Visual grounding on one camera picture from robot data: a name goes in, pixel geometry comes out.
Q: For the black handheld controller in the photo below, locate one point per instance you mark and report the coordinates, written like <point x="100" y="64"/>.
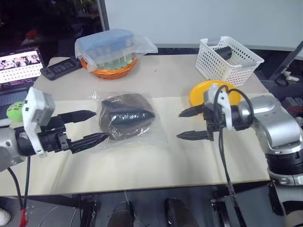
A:
<point x="60" y="68"/>

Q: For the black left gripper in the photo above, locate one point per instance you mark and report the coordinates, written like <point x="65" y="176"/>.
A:
<point x="52" y="135"/>

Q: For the black item in clear bag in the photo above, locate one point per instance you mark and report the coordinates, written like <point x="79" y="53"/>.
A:
<point x="129" y="119"/>

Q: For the black cylinder in basket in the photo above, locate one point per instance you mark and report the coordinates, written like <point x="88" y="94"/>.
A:
<point x="225" y="52"/>

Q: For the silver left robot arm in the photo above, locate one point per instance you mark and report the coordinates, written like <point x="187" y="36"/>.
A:
<point x="9" y="144"/>

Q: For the clear bag with blue box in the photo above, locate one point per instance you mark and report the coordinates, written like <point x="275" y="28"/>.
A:
<point x="113" y="48"/>

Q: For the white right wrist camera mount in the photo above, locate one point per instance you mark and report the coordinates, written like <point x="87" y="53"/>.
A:
<point x="219" y="104"/>

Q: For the green ball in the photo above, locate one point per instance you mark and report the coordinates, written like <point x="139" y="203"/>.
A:
<point x="15" y="111"/>

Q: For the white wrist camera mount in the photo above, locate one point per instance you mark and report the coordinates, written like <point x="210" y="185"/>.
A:
<point x="219" y="104"/>
<point x="35" y="111"/>

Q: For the yellow plastic plate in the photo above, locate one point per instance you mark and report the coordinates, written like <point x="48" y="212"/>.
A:
<point x="201" y="91"/>

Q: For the dark brown cap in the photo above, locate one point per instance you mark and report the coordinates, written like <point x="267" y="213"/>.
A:
<point x="126" y="117"/>

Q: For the laptop computer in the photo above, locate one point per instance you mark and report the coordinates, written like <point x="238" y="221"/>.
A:
<point x="17" y="75"/>

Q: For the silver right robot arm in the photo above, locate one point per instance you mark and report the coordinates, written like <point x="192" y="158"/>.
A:
<point x="274" y="132"/>

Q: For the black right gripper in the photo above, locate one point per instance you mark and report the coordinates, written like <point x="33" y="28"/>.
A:
<point x="214" y="118"/>

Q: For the white perforated plastic basket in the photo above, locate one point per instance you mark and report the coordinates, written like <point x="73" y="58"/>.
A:
<point x="227" y="62"/>

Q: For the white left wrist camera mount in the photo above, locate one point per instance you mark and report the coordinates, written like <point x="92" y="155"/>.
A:
<point x="35" y="111"/>

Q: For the dark rounded robot foot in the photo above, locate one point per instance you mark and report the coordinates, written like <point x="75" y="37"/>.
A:
<point x="120" y="214"/>
<point x="177" y="211"/>

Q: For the orange woven basket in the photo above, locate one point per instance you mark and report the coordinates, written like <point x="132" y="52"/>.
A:
<point x="109" y="71"/>

